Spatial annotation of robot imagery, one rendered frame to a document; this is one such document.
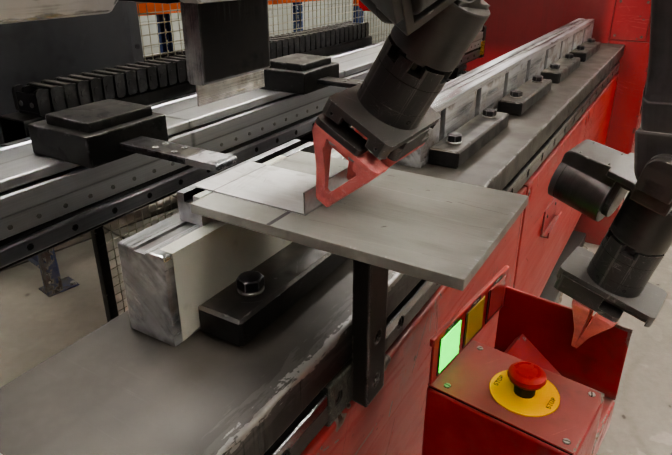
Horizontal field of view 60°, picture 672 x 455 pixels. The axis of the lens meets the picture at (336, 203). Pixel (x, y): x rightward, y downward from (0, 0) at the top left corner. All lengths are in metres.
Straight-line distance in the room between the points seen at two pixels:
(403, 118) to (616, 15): 2.19
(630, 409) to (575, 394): 1.27
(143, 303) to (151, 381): 0.08
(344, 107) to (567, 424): 0.39
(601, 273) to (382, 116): 0.32
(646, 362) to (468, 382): 1.53
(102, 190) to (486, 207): 0.49
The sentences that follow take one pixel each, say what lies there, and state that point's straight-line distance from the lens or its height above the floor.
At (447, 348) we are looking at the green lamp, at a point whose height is 0.81.
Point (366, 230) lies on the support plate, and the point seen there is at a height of 1.00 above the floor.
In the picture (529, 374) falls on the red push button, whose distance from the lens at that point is 0.66.
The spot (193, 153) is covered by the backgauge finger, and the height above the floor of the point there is 1.00.
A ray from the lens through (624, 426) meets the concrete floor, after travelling 1.91.
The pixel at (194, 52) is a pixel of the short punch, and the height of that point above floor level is 1.13.
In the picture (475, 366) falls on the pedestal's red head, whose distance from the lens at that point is 0.71.
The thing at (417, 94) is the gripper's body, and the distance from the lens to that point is 0.45.
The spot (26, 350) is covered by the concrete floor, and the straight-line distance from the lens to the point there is 2.23.
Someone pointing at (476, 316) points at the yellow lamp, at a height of 0.82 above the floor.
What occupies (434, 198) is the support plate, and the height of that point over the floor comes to 1.00.
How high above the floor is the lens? 1.21
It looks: 23 degrees down
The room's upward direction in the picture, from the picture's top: straight up
